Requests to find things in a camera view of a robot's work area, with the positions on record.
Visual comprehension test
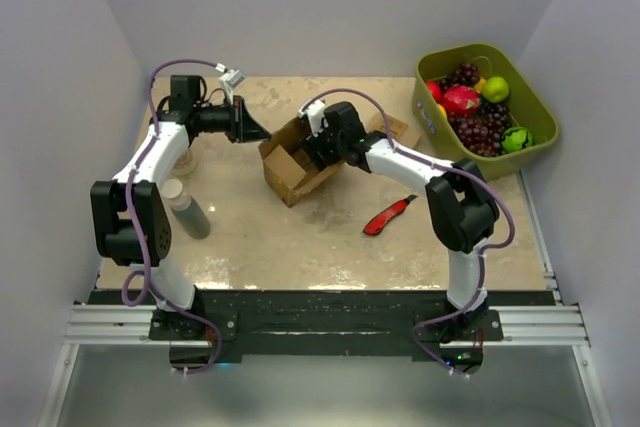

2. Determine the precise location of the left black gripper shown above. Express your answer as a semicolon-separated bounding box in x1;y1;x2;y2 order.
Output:
194;95;271;143

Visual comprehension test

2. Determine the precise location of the brown cardboard express box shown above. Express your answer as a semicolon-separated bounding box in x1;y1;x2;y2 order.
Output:
258;117;344;208

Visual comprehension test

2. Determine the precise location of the red black utility knife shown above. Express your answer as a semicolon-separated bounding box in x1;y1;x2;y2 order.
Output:
362;195;417;237

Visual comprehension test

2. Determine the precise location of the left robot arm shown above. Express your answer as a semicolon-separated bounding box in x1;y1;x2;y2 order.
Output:
90;69;270;339

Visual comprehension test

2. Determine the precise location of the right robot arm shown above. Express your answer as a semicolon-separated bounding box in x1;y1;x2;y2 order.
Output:
298;100;499;340

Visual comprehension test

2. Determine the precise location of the grey cylindrical bottle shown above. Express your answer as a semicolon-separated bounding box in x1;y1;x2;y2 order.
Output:
160;178;211;240

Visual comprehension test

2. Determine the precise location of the orange fruit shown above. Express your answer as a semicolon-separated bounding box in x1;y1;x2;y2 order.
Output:
437;103;449;122

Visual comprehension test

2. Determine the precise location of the red apple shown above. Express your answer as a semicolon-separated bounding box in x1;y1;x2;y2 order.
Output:
425;81;443;103

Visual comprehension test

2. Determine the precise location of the pink dragon fruit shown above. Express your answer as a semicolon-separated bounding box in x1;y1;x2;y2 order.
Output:
441;85;480;116

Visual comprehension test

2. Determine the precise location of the purple grape bunch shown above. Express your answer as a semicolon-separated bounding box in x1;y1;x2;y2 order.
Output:
448;103;513;157

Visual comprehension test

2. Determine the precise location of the dark grape bunch top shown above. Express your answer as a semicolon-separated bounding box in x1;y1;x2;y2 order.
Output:
438;62;481;91

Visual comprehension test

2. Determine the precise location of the yellow fruit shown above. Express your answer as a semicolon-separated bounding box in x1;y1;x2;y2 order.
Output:
474;77;487;93

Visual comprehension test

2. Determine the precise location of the green apple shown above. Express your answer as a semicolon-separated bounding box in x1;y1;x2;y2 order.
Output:
481;76;510;104

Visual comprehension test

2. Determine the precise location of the green striped melon ball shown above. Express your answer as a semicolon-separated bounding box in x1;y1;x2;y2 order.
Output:
501;127;534;153

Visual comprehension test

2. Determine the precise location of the green plastic basket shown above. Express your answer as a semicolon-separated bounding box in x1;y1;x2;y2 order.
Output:
412;43;560;180

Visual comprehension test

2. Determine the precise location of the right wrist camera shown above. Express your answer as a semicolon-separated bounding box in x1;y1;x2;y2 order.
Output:
297;100;326;137

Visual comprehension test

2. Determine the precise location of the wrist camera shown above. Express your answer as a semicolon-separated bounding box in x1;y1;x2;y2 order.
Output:
218;69;246;101
297;100;326;137

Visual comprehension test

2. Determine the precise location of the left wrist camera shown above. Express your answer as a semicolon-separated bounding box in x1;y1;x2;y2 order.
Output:
218;69;246;101

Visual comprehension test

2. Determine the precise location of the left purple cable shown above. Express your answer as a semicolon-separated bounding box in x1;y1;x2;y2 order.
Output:
121;58;226;307

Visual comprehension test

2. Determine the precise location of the purple cable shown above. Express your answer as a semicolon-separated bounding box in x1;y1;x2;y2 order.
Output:
121;58;226;307
299;88;518;298

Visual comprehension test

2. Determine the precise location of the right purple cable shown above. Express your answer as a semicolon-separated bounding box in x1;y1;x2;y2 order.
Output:
299;88;518;298

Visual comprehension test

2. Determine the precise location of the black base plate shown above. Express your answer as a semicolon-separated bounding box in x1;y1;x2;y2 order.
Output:
89;289;503;363

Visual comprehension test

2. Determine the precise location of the aluminium rail frame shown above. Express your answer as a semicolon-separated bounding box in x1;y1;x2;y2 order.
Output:
65;305;590;347

